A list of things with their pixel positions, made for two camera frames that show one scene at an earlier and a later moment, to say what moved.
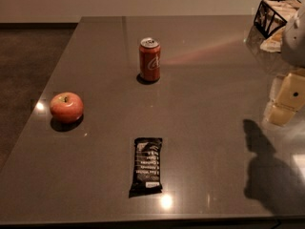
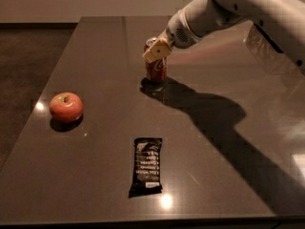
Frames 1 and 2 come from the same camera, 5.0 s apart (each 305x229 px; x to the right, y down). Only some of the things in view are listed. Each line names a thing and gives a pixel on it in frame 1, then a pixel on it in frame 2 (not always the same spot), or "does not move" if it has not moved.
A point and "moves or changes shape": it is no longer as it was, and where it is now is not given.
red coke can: x=150 y=59 moves or changes shape
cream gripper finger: x=291 y=97 to x=179 y=31
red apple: x=66 y=107 does not move
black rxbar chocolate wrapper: x=146 y=178 does not move
